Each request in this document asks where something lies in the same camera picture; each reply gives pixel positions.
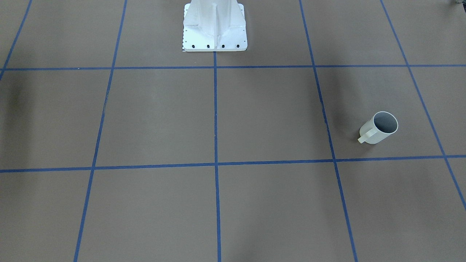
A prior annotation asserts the white mug with handle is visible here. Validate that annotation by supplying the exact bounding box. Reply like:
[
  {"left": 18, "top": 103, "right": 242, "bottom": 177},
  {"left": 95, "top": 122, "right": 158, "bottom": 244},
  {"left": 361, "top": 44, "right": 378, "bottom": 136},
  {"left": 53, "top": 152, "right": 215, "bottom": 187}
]
[{"left": 358, "top": 111, "right": 398, "bottom": 144}]

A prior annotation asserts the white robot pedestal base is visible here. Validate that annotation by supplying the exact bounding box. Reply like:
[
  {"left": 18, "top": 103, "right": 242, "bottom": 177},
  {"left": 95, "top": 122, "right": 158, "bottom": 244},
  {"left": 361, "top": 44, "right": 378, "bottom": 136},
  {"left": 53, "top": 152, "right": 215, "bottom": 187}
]
[{"left": 182, "top": 0, "right": 248, "bottom": 52}]

